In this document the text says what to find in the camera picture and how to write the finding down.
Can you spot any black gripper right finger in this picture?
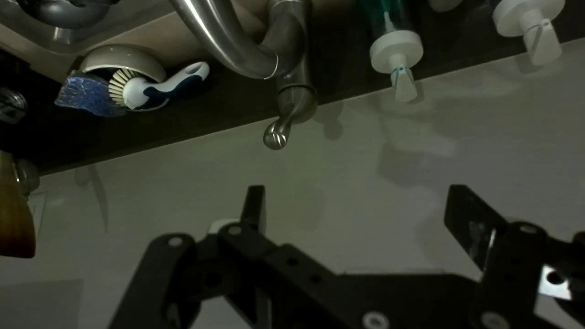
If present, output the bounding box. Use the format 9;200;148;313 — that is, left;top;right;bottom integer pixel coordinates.
442;183;585;329

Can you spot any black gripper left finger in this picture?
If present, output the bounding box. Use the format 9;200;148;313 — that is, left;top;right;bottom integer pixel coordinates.
108;185;371;329

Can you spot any steel tap lever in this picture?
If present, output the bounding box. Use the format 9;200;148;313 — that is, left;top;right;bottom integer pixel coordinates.
261;0;320;152

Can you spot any wooden utensil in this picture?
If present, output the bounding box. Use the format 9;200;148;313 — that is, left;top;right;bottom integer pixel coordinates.
0;150;38;260

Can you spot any white and blue dish brush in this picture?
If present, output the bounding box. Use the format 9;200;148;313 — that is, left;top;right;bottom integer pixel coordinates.
106;59;212;115

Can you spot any blue sponge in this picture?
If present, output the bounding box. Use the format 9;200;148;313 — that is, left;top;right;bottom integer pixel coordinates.
53;72;126;119

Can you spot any white sponge dish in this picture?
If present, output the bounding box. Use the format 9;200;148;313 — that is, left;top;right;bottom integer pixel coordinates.
75;42;168;86

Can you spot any soap dispenser with blue liquid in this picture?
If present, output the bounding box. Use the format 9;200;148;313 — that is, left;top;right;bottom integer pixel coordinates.
490;0;568;68

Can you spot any stainless steel sink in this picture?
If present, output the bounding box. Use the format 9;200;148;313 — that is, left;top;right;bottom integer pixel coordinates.
0;0;184;66

